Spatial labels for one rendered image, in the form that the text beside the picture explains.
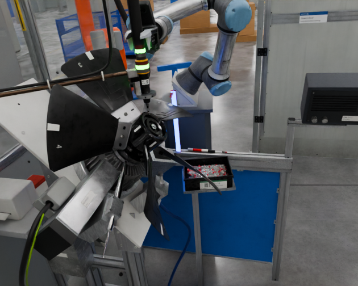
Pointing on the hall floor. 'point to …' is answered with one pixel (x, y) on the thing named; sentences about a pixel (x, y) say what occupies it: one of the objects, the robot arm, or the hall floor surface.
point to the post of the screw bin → (198, 238)
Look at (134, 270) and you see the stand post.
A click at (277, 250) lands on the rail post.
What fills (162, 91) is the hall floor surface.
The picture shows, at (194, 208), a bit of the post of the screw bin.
